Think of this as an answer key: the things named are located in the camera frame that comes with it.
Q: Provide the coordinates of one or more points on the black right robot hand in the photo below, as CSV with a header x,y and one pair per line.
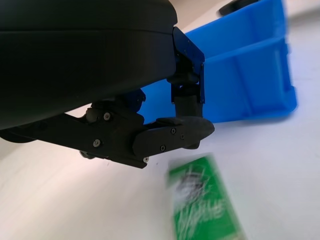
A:
x,y
232,6

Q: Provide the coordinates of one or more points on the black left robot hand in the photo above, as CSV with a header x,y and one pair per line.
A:
x,y
75,62

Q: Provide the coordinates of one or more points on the green carton box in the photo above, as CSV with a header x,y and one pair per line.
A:
x,y
202,200

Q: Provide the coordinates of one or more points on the blue plastic tray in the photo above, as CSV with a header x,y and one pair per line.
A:
x,y
245,75

